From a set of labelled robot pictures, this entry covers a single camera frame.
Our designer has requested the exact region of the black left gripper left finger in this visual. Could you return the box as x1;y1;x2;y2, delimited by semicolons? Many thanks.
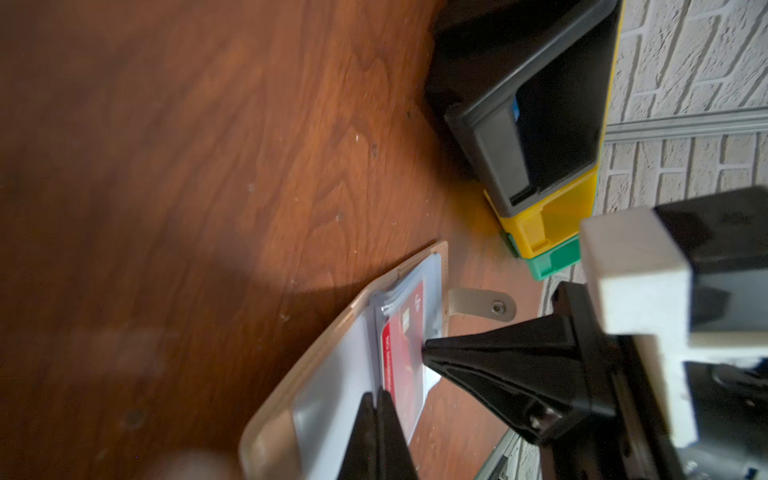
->
337;392;379;480

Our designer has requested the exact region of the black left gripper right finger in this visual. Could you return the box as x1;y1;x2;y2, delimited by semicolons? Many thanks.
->
377;389;418;480

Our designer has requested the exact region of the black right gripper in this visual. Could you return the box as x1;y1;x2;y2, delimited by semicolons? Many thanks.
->
422;282;767;479

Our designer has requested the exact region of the red credit card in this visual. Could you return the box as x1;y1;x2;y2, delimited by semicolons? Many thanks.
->
379;281;425;443

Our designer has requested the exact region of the green plastic bin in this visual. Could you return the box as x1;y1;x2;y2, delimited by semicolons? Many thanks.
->
502;233;581;281

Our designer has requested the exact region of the yellow plastic bin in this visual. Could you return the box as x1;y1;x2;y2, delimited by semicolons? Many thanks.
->
499;2;624;259

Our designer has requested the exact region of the black plastic bin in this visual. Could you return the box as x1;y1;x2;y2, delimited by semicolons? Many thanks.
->
425;0;623;218

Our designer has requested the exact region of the aluminium corner profile right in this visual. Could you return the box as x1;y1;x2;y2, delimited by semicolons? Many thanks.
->
604;107;767;144

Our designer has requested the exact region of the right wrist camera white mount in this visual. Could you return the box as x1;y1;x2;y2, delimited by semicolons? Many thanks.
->
579;186;767;447

